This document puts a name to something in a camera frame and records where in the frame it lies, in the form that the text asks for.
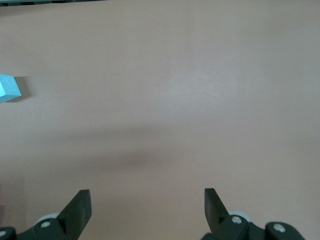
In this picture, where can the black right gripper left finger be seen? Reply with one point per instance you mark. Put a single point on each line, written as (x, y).
(75, 215)

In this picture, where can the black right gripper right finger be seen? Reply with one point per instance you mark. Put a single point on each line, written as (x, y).
(216, 215)

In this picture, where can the light blue foam cube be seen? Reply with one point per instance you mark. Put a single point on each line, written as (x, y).
(8, 88)

